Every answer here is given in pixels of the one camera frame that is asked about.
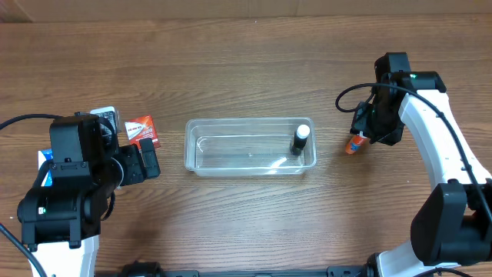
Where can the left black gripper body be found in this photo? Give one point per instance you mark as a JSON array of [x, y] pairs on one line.
[[125, 170]]

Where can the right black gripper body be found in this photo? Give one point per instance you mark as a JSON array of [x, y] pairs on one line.
[[380, 121]]

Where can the orange tube white cap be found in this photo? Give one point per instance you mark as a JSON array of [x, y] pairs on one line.
[[355, 143]]

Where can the red medicine box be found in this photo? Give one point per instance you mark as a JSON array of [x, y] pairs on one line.
[[142, 128]]

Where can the white medicine box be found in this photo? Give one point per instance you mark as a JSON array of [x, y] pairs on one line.
[[111, 114]]

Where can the dark bottle white cap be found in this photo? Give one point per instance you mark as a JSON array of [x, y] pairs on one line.
[[299, 140]]

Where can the blue VapoDrops box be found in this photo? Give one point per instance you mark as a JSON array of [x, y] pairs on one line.
[[44, 176]]

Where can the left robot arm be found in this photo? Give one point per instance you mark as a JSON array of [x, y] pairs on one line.
[[74, 192]]

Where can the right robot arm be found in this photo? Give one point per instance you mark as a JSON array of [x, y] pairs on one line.
[[453, 226]]

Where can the clear plastic container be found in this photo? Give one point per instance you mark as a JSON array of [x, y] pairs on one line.
[[238, 147]]

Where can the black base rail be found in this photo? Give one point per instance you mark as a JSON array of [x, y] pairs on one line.
[[155, 269]]

